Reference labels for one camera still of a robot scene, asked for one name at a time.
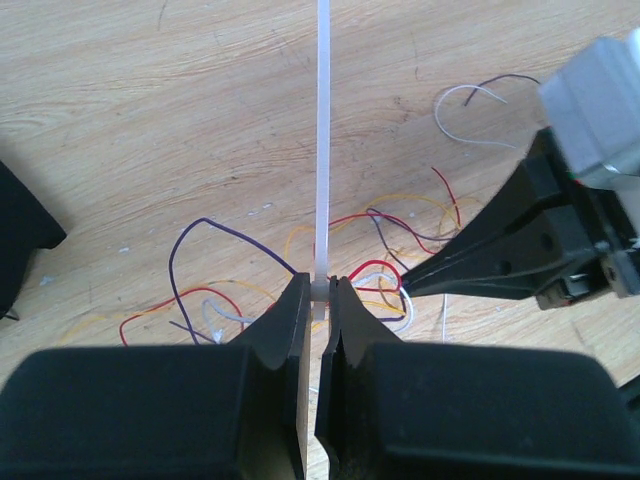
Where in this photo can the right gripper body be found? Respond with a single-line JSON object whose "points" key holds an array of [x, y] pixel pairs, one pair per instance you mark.
{"points": [[600, 228]]}

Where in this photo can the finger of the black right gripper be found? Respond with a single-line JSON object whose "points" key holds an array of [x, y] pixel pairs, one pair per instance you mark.
{"points": [[516, 244]]}

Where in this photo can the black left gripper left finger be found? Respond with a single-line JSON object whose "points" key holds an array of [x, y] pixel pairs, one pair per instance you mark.
{"points": [[232, 411]]}

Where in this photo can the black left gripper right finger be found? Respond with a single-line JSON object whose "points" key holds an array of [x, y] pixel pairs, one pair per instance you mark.
{"points": [[391, 409]]}

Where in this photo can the grey zip tie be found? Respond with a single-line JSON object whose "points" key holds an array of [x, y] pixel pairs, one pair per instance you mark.
{"points": [[320, 283]]}

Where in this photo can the black cloth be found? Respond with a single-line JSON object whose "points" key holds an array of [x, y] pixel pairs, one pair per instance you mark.
{"points": [[26, 226]]}

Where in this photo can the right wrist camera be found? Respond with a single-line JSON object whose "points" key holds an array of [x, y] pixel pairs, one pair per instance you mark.
{"points": [[592, 106]]}

